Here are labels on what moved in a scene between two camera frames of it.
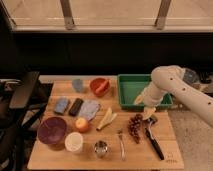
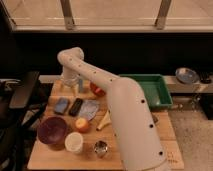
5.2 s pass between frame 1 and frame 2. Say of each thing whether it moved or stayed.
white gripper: moved
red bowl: stayed
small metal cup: stayed
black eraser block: stayed
